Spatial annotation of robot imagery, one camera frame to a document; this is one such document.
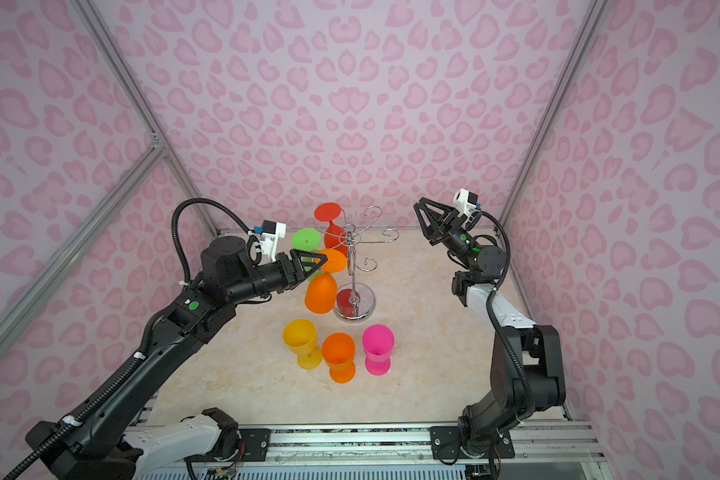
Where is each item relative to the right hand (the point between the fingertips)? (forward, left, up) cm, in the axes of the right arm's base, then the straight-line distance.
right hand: (419, 208), depth 65 cm
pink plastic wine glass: (-18, +9, -30) cm, 36 cm away
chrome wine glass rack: (+3, +16, -45) cm, 48 cm away
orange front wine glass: (-9, +23, -18) cm, 30 cm away
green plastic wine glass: (+1, +27, -11) cm, 29 cm away
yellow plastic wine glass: (-15, +30, -33) cm, 47 cm away
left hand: (-11, +20, -4) cm, 23 cm away
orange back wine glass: (-20, +19, -31) cm, 41 cm away
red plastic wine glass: (+3, +20, -13) cm, 24 cm away
